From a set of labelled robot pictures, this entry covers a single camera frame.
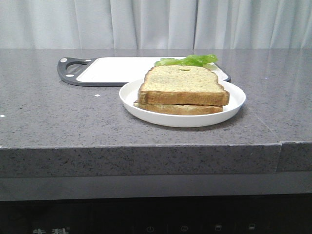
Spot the white round plate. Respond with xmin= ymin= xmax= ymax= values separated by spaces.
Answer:
xmin=119 ymin=79 xmax=246 ymax=128

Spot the green lettuce leaf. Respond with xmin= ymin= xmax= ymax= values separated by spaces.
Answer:
xmin=154 ymin=54 xmax=218 ymax=67

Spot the white grey cutting board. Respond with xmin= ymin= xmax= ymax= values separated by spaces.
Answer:
xmin=57 ymin=56 xmax=232 ymax=87

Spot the black appliance under counter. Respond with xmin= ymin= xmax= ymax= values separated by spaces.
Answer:
xmin=0 ymin=194 xmax=312 ymax=234

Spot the bread slice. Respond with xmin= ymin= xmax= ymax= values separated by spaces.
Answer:
xmin=133 ymin=101 xmax=223 ymax=115
xmin=137 ymin=65 xmax=230 ymax=106

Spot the grey curtain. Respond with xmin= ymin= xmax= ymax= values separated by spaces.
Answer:
xmin=0 ymin=0 xmax=312 ymax=49

